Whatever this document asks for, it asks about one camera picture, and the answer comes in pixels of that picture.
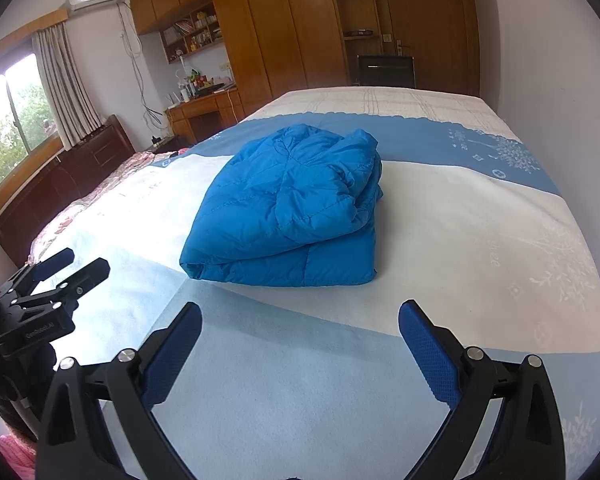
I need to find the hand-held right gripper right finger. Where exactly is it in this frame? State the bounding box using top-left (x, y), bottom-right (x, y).
top-left (398, 299), bottom-right (567, 480)

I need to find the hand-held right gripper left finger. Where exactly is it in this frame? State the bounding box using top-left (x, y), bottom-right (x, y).
top-left (35, 302), bottom-right (203, 480)

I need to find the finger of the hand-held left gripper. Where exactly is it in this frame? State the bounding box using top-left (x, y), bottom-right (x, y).
top-left (10, 257), bottom-right (112, 312)
top-left (0, 247), bottom-right (76, 296)

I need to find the blue padded jacket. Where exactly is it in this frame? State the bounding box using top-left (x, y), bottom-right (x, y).
top-left (179, 124), bottom-right (385, 287)

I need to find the dark wooden headboard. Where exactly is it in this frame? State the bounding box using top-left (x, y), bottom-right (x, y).
top-left (0, 114), bottom-right (136, 268)

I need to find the bed with blue-white quilt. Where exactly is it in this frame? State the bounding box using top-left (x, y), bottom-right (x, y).
top-left (27, 86), bottom-right (600, 480)

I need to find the pink cloth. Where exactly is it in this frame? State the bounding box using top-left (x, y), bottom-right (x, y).
top-left (0, 434), bottom-right (38, 480)

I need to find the dark wooden nightstand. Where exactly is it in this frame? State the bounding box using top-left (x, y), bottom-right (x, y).
top-left (142, 135), bottom-right (183, 155)

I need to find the window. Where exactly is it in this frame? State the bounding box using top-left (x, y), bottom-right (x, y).
top-left (0, 52), bottom-right (63, 211)

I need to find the beige curtain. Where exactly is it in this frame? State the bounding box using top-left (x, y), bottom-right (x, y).
top-left (31, 22), bottom-right (103, 148)

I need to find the wooden desk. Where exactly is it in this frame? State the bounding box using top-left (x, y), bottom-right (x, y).
top-left (164, 87), bottom-right (245, 143)

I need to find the cluster of small household items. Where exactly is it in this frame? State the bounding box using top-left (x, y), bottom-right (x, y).
top-left (172, 57), bottom-right (238, 103)

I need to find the black chair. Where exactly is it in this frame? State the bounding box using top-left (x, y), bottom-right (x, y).
top-left (356, 54), bottom-right (417, 89)

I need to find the wooden wardrobe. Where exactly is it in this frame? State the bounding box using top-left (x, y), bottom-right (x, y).
top-left (130, 0), bottom-right (353, 123)

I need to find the wooden door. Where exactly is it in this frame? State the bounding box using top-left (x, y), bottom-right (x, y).
top-left (380, 0), bottom-right (481, 97)

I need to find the wooden corner shelf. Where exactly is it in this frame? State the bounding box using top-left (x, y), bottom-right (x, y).
top-left (327, 0), bottom-right (386, 86)

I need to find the cluttered wooden wall shelf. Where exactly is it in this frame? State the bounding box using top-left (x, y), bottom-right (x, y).
top-left (160, 2), bottom-right (226, 64)

